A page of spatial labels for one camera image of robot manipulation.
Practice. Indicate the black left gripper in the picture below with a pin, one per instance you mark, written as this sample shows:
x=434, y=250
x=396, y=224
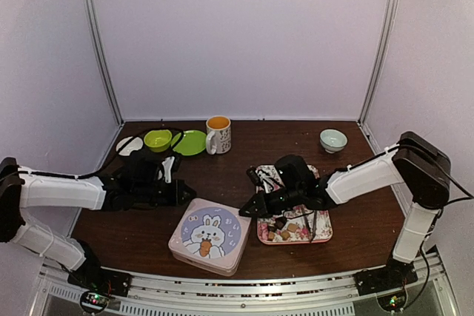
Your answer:
x=178, y=185

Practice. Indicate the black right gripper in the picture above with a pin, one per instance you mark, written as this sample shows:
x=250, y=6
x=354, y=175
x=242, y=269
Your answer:
x=264, y=209

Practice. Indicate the pink bunny tin lid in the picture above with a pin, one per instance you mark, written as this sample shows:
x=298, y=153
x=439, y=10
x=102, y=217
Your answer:
x=210, y=230

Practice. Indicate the metal tongs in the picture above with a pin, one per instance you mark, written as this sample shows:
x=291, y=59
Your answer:
x=310, y=222

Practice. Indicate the pink tin box with dividers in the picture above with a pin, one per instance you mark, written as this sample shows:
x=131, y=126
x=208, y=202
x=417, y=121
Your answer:
x=225, y=266

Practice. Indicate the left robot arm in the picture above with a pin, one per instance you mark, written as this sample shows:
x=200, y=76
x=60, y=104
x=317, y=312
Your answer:
x=139, y=181

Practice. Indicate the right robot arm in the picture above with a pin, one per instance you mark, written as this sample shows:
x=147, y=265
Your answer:
x=412, y=161

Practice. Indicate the tan Sweet chocolate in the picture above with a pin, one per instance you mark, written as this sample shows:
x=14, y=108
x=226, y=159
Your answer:
x=292, y=227

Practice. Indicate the green plate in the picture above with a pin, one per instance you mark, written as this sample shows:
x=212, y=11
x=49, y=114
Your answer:
x=189, y=143

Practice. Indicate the green bowl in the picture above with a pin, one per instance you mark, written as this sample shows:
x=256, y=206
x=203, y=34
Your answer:
x=158, y=140

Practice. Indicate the floral pink tray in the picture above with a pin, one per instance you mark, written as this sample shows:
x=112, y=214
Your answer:
x=273, y=231

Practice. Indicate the white mug with orange inside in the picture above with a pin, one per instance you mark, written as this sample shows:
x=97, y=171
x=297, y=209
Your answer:
x=218, y=140

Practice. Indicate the white black bowl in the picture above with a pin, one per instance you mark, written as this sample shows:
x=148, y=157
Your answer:
x=126, y=146

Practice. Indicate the pale blue ceramic bowl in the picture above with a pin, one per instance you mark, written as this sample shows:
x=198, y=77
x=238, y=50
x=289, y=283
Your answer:
x=332, y=140

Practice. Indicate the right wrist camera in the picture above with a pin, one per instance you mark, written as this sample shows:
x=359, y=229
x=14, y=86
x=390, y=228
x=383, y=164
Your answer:
x=262, y=179

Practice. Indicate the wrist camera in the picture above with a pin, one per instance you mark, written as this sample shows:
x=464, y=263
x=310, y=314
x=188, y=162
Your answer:
x=168, y=166
x=262, y=179

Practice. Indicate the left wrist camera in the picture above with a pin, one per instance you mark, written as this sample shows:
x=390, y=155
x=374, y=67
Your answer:
x=168, y=166

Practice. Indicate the front aluminium rail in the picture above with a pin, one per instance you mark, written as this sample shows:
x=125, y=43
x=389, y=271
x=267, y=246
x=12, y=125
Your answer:
x=320, y=295

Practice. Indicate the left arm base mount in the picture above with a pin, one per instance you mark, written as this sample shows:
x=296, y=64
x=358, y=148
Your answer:
x=101, y=285

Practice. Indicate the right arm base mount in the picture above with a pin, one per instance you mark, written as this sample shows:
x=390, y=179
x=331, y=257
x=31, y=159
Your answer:
x=388, y=283

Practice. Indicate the left aluminium frame post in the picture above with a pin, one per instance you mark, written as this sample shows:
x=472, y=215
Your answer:
x=98, y=49

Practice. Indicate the aluminium frame post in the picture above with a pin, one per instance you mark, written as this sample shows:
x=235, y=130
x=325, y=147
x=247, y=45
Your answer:
x=98, y=49
x=380, y=55

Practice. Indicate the right aluminium frame post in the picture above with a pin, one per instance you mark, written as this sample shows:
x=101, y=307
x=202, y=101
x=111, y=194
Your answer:
x=380, y=55

